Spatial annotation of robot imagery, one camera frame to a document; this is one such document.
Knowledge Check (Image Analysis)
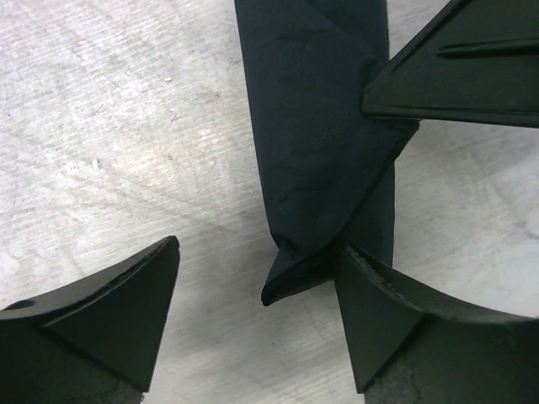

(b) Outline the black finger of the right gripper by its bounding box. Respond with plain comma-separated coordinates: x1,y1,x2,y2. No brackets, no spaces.
363,0,538,128

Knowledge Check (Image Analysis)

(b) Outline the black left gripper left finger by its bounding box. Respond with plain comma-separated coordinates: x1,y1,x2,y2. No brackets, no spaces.
1,236,180,403

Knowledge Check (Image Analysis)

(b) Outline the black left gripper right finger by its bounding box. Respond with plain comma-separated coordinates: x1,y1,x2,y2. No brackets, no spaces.
335,245,538,403

